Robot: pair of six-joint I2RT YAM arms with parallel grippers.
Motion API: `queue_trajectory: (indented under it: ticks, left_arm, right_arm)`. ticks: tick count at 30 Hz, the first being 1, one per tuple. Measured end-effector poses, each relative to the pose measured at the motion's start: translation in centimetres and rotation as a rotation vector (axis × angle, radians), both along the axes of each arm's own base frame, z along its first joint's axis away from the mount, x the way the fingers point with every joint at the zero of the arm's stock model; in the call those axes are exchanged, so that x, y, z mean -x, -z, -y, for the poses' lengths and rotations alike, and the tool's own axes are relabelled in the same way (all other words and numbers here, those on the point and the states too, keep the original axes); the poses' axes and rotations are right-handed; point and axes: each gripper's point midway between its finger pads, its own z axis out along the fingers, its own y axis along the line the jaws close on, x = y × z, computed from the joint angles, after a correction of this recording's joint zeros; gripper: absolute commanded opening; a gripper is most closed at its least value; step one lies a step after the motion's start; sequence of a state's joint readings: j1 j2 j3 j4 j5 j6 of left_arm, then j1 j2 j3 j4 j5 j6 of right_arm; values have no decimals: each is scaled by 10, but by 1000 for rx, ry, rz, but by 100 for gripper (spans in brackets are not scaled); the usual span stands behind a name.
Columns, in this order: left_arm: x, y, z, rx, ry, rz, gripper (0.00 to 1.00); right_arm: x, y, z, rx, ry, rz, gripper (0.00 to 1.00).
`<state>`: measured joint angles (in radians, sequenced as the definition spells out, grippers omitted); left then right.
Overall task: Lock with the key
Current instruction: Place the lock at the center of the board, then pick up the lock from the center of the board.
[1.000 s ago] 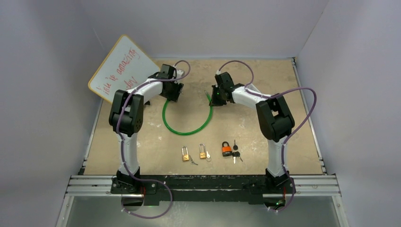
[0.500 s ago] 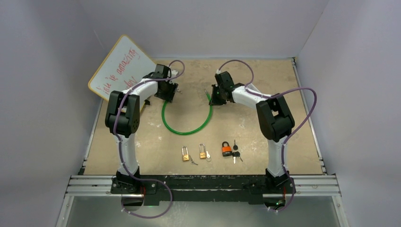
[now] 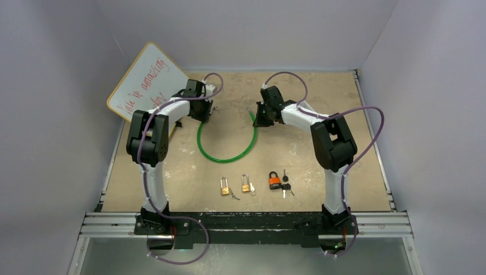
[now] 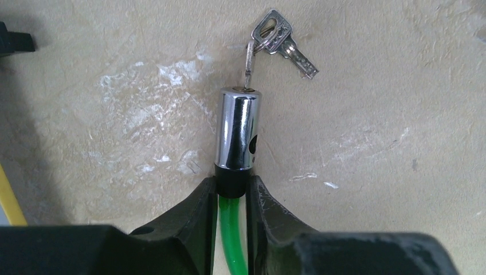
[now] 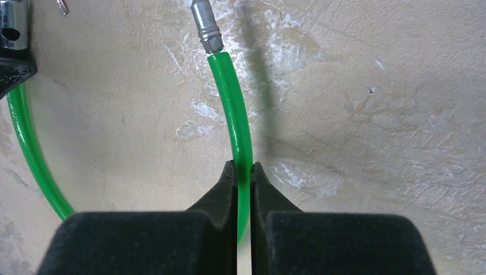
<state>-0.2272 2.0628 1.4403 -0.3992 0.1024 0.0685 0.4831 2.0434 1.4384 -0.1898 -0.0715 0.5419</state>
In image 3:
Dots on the whiteboard with orange frame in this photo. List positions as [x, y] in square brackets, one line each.
[150, 81]

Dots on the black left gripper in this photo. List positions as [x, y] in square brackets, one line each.
[208, 105]

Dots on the black-headed keys bunch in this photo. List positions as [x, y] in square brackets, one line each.
[286, 186]

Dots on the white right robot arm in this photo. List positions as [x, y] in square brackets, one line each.
[333, 143]

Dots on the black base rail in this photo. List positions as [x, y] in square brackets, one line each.
[312, 229]

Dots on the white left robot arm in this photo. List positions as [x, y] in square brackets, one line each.
[148, 142]

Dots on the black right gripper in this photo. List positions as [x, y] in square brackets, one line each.
[259, 122]

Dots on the brass padlock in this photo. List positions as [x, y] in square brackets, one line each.
[245, 183]
[224, 186]

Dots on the green cable lock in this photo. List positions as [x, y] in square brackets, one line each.
[222, 142]

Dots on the orange black lock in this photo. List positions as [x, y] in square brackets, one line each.
[274, 181]

